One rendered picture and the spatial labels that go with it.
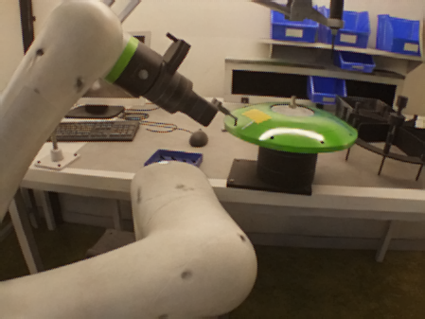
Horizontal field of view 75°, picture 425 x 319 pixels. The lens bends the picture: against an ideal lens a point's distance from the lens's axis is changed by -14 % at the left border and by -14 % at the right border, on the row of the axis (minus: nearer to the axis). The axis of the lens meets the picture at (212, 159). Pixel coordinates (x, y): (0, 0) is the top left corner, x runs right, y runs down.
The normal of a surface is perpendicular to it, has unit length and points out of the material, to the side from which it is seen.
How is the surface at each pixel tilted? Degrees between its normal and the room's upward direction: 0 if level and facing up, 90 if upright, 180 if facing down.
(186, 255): 33
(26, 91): 76
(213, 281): 64
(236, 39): 90
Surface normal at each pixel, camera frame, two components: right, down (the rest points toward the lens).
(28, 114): 0.34, 0.39
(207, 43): -0.12, 0.40
